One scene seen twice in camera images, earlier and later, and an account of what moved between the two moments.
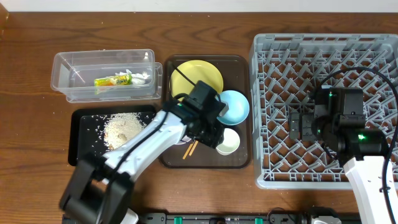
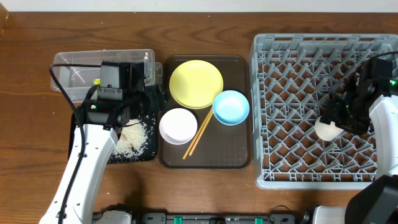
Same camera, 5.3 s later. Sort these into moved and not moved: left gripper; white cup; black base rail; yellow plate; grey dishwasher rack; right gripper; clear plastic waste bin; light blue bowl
Moved: white cup; left gripper; right gripper
Not moved: light blue bowl; clear plastic waste bin; grey dishwasher rack; black base rail; yellow plate
